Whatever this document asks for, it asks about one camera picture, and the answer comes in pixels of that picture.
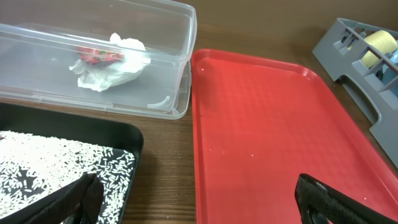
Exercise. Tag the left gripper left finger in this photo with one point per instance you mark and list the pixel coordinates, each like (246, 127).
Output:
(77, 202)

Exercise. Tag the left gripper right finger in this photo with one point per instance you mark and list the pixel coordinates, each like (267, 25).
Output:
(318, 203)

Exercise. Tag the food leftovers rice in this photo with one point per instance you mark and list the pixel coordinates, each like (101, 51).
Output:
(33, 167)

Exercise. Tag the small light blue bowl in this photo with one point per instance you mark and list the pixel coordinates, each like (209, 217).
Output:
(387, 73)

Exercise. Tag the yellow plastic cup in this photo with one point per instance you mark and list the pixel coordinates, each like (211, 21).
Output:
(383, 42)

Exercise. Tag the black waste tray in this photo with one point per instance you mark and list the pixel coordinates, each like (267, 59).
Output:
(80, 128)

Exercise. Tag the grey dishwasher rack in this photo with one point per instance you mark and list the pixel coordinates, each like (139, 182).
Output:
(340, 52)

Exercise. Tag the red plastic tray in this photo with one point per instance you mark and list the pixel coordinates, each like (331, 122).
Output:
(258, 124)

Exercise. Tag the crumpled white tissue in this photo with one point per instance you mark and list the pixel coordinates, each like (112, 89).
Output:
(100, 77)

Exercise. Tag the red snack wrapper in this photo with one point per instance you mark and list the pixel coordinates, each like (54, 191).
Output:
(95, 56)

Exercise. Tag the clear plastic bin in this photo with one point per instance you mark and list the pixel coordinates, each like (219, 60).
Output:
(39, 41)

